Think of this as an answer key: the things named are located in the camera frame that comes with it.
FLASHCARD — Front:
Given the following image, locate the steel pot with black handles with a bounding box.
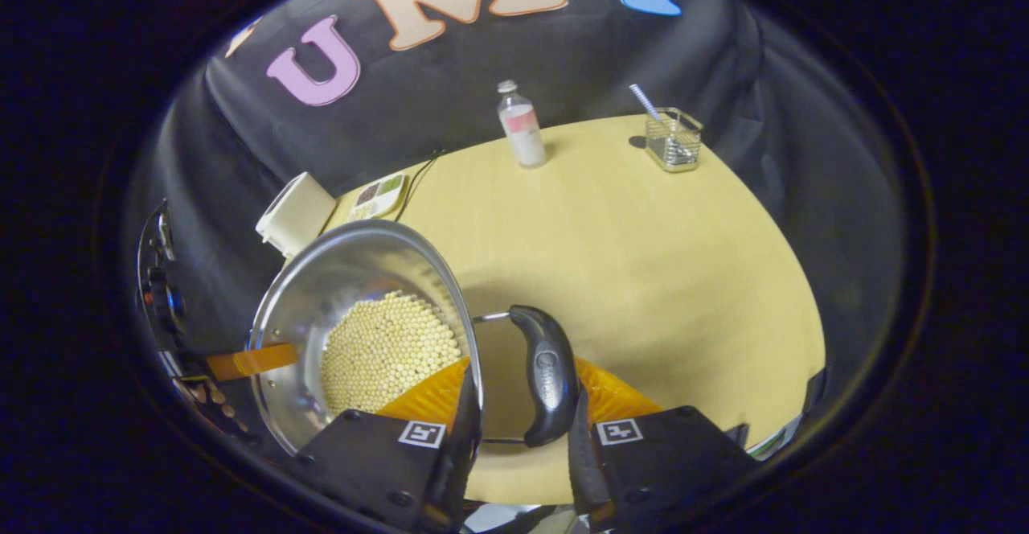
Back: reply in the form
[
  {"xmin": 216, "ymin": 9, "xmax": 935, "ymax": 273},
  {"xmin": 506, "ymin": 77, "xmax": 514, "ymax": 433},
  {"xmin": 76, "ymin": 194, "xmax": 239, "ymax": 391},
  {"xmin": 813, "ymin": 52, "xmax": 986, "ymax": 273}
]
[{"xmin": 248, "ymin": 220, "xmax": 581, "ymax": 458}]

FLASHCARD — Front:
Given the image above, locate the clear bottle with pink label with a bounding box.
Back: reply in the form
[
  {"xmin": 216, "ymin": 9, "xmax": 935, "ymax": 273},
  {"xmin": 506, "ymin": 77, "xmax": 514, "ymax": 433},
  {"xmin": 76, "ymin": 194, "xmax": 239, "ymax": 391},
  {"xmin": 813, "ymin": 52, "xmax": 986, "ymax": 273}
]
[{"xmin": 496, "ymin": 80, "xmax": 548, "ymax": 169}]

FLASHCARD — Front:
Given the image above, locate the white toaster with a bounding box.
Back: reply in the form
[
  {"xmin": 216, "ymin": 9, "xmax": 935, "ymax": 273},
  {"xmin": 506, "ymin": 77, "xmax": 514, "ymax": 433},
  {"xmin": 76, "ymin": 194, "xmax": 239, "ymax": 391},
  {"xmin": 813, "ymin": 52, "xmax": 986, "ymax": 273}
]
[{"xmin": 256, "ymin": 171, "xmax": 337, "ymax": 260}]

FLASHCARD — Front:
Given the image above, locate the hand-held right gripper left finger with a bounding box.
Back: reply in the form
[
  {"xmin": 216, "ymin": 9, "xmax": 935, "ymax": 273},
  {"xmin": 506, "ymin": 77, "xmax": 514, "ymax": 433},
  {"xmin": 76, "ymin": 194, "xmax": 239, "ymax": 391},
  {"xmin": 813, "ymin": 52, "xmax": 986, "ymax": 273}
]
[{"xmin": 293, "ymin": 355, "xmax": 483, "ymax": 534}]

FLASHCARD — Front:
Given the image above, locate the striped straw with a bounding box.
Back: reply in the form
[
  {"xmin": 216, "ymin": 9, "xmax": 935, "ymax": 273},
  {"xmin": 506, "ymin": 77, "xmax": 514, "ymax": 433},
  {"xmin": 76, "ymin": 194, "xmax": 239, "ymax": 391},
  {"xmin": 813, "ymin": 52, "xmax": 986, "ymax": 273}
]
[{"xmin": 629, "ymin": 84, "xmax": 664, "ymax": 123}]

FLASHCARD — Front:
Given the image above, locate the black power cable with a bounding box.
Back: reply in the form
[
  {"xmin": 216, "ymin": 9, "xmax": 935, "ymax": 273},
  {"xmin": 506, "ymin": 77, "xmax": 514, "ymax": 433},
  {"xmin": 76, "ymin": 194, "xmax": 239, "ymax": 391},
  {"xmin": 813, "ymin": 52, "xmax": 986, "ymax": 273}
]
[{"xmin": 394, "ymin": 148, "xmax": 447, "ymax": 221}]

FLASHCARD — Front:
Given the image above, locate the clear square holder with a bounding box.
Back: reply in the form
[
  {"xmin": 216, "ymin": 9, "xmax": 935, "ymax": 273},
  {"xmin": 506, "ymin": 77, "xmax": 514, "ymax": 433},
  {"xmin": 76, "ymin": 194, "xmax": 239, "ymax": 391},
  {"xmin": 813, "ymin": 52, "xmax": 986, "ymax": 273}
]
[{"xmin": 646, "ymin": 107, "xmax": 704, "ymax": 173}]

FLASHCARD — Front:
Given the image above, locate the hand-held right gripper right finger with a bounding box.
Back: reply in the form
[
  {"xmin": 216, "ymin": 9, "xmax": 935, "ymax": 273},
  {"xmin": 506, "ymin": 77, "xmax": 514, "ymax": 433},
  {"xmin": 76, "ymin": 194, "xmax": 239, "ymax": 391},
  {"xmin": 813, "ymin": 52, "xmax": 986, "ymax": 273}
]
[{"xmin": 567, "ymin": 357, "xmax": 760, "ymax": 534}]

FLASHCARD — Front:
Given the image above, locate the black backdrop cloth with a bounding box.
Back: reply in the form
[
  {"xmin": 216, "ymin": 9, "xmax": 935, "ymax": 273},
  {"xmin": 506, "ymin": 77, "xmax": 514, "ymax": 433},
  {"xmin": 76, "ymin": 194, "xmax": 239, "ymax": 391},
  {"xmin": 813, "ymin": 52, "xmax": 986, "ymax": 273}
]
[{"xmin": 121, "ymin": 0, "xmax": 917, "ymax": 438}]

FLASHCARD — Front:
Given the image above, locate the white divided dish of beans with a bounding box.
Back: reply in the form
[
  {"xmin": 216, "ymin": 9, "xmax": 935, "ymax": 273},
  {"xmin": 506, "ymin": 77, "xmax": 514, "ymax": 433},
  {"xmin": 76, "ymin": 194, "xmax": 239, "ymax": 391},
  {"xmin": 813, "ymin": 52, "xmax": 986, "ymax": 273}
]
[{"xmin": 347, "ymin": 172, "xmax": 411, "ymax": 223}]

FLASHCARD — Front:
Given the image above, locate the pile of yellow beans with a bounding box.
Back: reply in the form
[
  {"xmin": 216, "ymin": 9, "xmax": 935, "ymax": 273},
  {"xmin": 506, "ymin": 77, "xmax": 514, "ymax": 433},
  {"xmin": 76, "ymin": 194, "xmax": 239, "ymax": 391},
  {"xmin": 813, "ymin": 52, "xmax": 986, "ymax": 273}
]
[{"xmin": 320, "ymin": 290, "xmax": 463, "ymax": 416}]

